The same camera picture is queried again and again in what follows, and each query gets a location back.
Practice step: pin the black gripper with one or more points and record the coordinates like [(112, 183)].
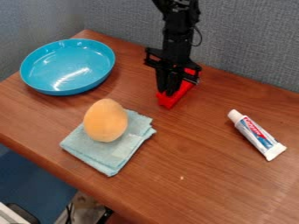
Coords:
[(170, 61)]

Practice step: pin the red block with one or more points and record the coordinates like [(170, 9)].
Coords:
[(169, 101)]

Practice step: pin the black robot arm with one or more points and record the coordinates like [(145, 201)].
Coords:
[(181, 17)]

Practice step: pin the orange egg-shaped object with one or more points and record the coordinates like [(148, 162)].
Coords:
[(106, 121)]

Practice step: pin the blue plastic plate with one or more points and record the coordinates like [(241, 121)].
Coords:
[(68, 67)]

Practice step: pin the grey object under table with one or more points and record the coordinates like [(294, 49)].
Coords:
[(85, 211)]

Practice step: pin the white toothpaste tube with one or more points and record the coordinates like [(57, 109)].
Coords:
[(257, 135)]

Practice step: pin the light blue folded cloth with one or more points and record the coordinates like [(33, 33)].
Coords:
[(109, 157)]

